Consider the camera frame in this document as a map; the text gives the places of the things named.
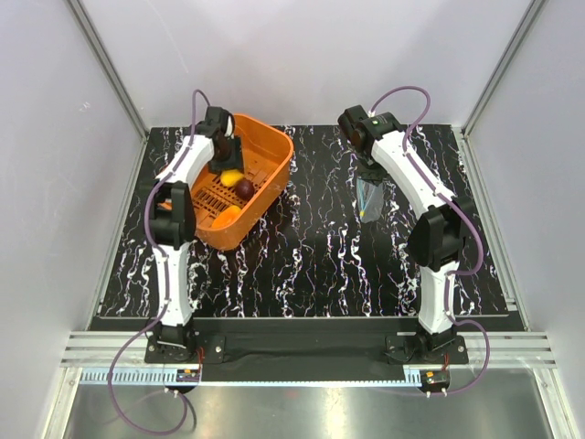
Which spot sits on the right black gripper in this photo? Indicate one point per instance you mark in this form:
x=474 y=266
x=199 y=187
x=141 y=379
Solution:
x=374 y=176

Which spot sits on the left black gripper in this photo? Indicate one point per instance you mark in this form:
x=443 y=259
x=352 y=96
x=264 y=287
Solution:
x=235 y=161

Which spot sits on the clear zip top bag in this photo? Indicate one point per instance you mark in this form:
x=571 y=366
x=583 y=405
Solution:
x=370 y=200

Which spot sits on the yellow lemon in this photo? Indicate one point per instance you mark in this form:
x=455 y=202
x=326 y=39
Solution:
x=230 y=178

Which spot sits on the orange plastic basket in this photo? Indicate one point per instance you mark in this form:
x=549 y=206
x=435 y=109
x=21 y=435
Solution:
x=229 y=204

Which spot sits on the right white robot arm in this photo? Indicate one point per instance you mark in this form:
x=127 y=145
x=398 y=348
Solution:
x=442 y=226

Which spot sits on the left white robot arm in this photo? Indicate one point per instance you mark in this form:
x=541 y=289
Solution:
x=170 y=227

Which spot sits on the dark red plum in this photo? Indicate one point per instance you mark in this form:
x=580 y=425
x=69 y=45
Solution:
x=245 y=189

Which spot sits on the orange carrot piece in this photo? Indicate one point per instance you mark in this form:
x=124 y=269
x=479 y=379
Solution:
x=226 y=217

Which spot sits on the right connector box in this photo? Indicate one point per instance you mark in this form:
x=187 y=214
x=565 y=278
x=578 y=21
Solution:
x=435 y=380

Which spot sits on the connector box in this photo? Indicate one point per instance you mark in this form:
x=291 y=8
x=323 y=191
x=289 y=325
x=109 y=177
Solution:
x=435 y=380
x=190 y=375

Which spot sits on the left connector box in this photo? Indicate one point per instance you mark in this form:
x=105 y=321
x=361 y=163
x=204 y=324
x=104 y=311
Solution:
x=190 y=375

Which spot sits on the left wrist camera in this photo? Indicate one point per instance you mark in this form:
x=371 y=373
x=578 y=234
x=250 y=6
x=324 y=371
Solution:
x=219 y=117

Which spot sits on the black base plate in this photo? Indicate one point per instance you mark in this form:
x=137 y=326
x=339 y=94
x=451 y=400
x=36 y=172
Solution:
x=308 y=325

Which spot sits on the aluminium frame rail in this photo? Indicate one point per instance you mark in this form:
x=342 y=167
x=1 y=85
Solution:
x=504 y=350

